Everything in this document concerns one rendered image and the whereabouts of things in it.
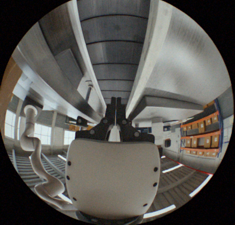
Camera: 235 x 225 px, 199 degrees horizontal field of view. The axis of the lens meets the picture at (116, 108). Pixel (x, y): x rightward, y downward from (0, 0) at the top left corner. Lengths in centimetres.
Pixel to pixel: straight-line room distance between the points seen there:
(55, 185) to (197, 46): 77
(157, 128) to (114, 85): 39
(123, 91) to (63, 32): 21
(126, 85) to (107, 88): 4
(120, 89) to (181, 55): 19
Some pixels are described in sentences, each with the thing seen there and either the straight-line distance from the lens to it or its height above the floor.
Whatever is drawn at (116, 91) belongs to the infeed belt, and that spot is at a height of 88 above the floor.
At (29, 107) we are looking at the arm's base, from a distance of 90.
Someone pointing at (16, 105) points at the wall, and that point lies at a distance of 556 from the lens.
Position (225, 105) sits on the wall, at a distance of 428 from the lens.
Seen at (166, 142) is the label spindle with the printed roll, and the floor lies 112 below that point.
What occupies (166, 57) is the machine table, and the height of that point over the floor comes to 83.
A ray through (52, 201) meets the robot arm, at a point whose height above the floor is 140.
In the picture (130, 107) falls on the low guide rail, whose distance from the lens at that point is 17.
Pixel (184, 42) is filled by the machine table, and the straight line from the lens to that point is 20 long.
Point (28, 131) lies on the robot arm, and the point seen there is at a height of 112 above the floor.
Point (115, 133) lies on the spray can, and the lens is 25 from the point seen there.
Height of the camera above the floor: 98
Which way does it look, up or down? 21 degrees down
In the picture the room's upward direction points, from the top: 177 degrees counter-clockwise
